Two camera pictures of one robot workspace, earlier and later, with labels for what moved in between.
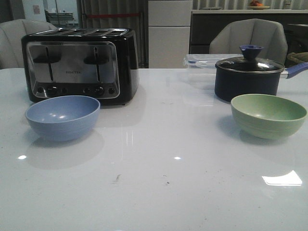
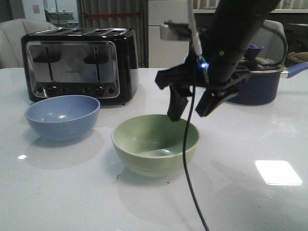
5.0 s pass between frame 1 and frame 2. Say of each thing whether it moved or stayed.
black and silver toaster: stayed
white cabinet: stayed
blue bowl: stayed
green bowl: moved
